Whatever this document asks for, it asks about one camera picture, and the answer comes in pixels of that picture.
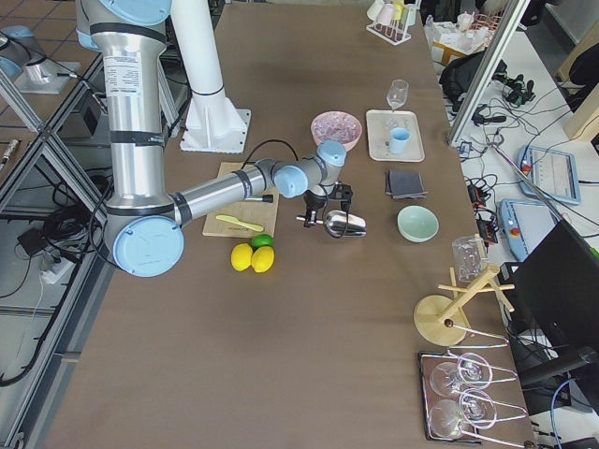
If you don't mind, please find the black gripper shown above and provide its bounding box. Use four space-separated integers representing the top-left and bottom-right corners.
303 182 352 227

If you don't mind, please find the silver metal ice scoop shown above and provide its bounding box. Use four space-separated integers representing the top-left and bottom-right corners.
296 210 367 239

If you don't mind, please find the pink bowl with ice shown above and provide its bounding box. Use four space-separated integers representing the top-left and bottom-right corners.
311 111 363 152

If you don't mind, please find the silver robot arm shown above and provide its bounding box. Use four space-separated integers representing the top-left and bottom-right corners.
76 1 347 277

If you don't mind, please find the light blue cup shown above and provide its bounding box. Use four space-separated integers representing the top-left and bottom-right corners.
388 127 411 154

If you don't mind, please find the wooden cup tree stand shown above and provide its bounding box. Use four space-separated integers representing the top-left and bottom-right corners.
414 261 515 349

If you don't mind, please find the white cup drying rack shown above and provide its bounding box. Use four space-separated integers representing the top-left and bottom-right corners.
366 0 421 46

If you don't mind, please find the pink cup on rack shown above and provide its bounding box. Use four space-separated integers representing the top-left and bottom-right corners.
374 4 396 26

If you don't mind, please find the silver metal muddler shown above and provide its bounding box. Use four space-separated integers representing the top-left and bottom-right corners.
246 195 274 204

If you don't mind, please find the green lime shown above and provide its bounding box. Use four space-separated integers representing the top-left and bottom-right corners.
251 234 274 249

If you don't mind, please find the yellow lemon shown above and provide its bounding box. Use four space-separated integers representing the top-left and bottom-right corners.
230 243 254 271
251 246 275 273

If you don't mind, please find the grey folded cloth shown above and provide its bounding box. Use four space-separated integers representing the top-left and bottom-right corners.
385 169 428 199

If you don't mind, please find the yellow plastic knife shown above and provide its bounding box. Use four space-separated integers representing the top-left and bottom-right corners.
215 214 264 232

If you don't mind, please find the light green bowl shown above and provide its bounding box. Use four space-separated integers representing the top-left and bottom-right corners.
397 205 440 243

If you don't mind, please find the cream serving tray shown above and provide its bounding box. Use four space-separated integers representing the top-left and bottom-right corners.
366 109 425 163

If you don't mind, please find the clear wine glass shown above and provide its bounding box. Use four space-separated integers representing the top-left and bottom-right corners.
387 80 409 111

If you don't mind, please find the clear glass mug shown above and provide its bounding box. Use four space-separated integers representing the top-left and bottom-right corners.
452 235 487 282

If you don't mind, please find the black bag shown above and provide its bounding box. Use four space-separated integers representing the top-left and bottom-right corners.
439 51 485 112

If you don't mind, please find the blue teach pendant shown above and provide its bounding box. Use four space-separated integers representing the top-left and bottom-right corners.
499 199 558 262
518 145 581 205

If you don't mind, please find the black wine glass rack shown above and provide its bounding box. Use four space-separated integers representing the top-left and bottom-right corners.
417 352 482 447

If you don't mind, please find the hanging wine glass far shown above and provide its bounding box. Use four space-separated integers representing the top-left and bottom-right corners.
429 353 518 398

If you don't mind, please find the hanging wine glass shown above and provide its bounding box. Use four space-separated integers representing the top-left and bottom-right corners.
428 389 529 434
429 353 518 398

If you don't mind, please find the hanging wine glass near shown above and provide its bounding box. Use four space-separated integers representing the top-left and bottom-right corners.
428 389 529 434

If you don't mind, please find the black monitor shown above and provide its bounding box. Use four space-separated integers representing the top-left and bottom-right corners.
510 221 598 397

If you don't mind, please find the seated person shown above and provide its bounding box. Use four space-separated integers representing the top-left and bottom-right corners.
569 44 599 88

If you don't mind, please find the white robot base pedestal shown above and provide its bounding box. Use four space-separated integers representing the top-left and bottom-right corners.
170 0 251 154

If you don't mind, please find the aluminium frame post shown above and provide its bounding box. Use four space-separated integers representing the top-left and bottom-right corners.
447 0 530 147

